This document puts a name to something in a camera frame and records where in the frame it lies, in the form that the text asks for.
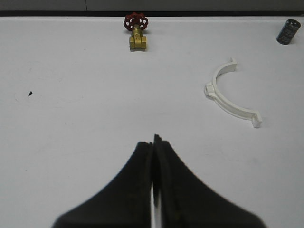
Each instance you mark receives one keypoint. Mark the black cylindrical capacitor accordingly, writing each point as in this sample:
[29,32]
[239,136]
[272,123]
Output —
[288,31]

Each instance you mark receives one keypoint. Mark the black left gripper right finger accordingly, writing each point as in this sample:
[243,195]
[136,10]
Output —
[186,202]

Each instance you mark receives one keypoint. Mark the brass valve red handwheel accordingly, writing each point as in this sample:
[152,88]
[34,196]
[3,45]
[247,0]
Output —
[136,23]

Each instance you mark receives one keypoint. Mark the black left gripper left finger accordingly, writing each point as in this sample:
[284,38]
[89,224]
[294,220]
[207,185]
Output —
[125,202]

